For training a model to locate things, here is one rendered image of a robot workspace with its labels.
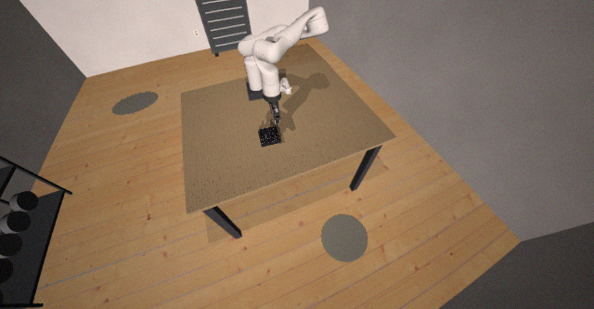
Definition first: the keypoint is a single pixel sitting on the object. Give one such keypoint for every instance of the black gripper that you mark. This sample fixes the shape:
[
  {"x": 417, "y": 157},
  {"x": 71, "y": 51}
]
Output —
[{"x": 273, "y": 103}]

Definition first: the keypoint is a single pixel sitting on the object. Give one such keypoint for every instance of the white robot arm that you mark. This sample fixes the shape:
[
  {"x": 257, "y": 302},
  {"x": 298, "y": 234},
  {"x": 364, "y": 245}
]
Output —
[{"x": 262, "y": 51}]

